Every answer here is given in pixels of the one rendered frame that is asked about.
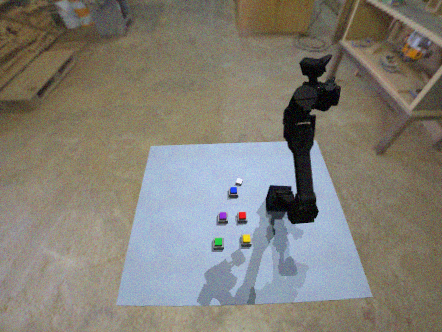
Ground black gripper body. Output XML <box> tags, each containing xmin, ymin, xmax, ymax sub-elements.
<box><xmin>300</xmin><ymin>57</ymin><xmax>331</xmax><ymax>111</ymax></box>

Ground yellow button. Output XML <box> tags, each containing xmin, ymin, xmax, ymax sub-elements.
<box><xmin>241</xmin><ymin>234</ymin><xmax>252</xmax><ymax>246</ymax></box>

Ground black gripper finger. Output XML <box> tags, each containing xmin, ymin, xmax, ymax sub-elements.
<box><xmin>323</xmin><ymin>76</ymin><xmax>336</xmax><ymax>86</ymax></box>
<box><xmin>319</xmin><ymin>55</ymin><xmax>332</xmax><ymax>72</ymax></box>

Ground green button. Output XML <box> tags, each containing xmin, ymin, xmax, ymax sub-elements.
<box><xmin>213</xmin><ymin>237</ymin><xmax>224</xmax><ymax>249</ymax></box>

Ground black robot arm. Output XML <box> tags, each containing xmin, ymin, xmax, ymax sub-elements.
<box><xmin>272</xmin><ymin>81</ymin><xmax>341</xmax><ymax>224</ymax></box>

